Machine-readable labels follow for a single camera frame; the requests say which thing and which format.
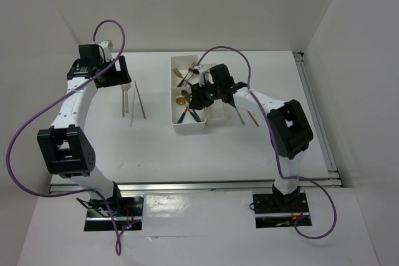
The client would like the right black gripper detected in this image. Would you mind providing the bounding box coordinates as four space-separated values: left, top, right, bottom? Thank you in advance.
188 78 222 110

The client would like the gold fork green handle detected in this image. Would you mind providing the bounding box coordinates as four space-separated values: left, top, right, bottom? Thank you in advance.
177 62 196 87
172 68 185 87

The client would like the brown wooden spoon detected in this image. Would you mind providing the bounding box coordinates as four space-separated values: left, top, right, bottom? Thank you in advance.
181 90 191 101

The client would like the gold spoon green handle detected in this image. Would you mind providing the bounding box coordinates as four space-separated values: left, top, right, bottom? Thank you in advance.
185 99 201 123
175 97 188 124

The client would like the silver steel fork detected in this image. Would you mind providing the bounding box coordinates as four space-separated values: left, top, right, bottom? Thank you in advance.
178 72 195 87

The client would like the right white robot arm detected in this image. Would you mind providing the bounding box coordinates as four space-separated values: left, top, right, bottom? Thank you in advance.
190 64 314 211

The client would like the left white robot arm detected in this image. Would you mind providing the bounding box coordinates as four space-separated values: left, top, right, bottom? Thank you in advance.
37 40 132 216

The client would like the copper chopstick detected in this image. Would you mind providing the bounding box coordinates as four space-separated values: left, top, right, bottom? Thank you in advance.
247 111 259 127
134 80 147 120

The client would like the silver metal chopstick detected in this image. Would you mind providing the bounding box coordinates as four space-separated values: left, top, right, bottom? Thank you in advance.
235 107 245 125

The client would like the copper chopstick left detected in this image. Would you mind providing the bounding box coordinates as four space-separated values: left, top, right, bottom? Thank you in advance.
134 80 147 120

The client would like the large white divided tray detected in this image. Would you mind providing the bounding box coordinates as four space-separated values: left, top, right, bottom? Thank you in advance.
170 55 206 134

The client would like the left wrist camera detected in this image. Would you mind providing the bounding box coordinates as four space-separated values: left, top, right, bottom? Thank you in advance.
97 40 113 62

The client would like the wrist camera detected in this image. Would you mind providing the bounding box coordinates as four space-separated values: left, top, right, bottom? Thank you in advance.
97 40 113 62
194 64 212 86

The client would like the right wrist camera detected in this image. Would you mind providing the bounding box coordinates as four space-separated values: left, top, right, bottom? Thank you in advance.
194 64 212 86

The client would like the aluminium rail front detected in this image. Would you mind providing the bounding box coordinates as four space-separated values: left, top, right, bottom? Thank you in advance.
49 178 342 193

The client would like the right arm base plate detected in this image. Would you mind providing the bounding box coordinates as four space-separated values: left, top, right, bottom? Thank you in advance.
249 192 312 229

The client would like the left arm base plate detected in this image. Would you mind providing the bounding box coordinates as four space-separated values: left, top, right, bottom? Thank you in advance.
82 196 144 232

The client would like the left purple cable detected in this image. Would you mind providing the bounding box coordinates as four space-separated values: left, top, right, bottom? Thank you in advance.
6 19 133 254

